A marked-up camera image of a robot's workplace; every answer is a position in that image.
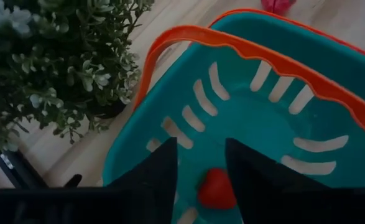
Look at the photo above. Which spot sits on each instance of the pink produce piece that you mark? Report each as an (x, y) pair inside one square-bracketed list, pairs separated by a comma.
[(277, 5)]

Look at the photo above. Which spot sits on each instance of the teal basket orange rim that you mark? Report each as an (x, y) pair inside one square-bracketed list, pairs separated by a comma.
[(263, 124)]

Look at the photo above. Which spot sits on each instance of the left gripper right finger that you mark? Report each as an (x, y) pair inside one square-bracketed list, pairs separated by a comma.
[(253, 174)]

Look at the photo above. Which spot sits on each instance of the black aluminium rig frame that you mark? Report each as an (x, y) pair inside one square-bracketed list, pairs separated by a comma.
[(20, 174)]

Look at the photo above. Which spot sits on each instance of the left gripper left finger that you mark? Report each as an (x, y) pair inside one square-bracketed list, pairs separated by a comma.
[(157, 168)]

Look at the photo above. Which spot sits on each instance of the red toy strawberry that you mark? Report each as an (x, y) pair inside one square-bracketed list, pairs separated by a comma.
[(216, 189)]

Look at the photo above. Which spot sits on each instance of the artificial green potted plant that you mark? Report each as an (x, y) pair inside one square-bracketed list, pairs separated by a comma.
[(61, 62)]

